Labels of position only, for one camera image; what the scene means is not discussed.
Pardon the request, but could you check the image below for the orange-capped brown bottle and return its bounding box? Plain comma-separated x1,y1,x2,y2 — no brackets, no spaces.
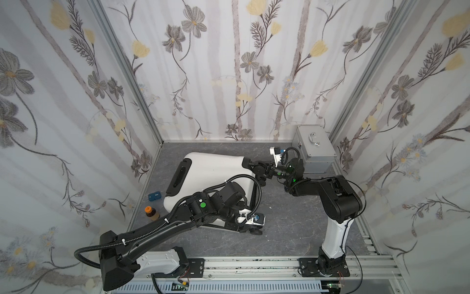
144,206,160,221

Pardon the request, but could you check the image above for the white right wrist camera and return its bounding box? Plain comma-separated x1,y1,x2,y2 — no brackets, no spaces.
269,147,285,167

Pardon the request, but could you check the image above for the white hard-shell suitcase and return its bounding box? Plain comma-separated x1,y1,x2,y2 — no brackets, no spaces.
164,153,263,235

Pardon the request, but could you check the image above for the silver aluminium case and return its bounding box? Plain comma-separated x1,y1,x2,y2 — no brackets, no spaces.
292,125,337,173

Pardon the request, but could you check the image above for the blue small box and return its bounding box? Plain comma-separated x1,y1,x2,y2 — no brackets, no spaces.
148,191,162,202

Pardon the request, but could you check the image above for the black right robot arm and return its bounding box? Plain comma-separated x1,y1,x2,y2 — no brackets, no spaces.
242,147,364,277

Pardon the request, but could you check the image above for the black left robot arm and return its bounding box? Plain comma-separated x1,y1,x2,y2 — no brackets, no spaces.
74,174,265,291

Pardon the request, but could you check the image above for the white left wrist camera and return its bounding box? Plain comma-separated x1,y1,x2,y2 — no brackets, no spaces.
236,213,266,226

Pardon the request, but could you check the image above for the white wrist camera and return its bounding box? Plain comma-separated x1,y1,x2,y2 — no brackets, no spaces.
236,213,266,226
269,147,285,167

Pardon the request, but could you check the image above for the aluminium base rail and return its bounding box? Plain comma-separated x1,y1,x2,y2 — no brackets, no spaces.
114,254,411,294

